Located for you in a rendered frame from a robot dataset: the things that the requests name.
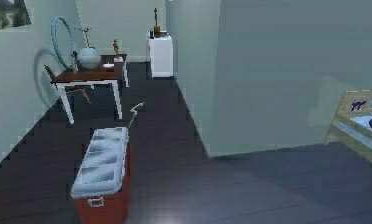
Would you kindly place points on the wooden bed with pale bedding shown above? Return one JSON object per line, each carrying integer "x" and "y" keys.
{"x": 355, "y": 123}

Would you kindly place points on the grey bent rod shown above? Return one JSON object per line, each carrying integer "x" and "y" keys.
{"x": 134, "y": 115}

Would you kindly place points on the white cabinet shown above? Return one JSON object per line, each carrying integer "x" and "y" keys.
{"x": 160, "y": 55}

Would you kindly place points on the white flat dish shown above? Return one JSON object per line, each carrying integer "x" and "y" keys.
{"x": 108, "y": 65}

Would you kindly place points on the tall bronze statuette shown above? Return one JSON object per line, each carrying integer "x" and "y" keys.
{"x": 156, "y": 25}

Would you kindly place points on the small bronze statuette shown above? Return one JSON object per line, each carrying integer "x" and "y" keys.
{"x": 116, "y": 50}

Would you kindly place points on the brown table with white legs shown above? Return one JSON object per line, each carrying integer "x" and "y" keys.
{"x": 90, "y": 76}

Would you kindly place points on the red cooler with white lid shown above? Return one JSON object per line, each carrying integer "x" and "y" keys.
{"x": 102, "y": 173}

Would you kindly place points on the pale round vase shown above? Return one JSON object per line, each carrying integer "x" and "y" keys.
{"x": 89, "y": 57}

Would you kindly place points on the brown wooden chair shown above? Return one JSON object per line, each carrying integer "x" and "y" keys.
{"x": 65, "y": 87}

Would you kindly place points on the blue hoop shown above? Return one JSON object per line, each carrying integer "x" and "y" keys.
{"x": 62, "y": 40}

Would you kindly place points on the framed landscape picture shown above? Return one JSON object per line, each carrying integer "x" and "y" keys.
{"x": 10, "y": 13}

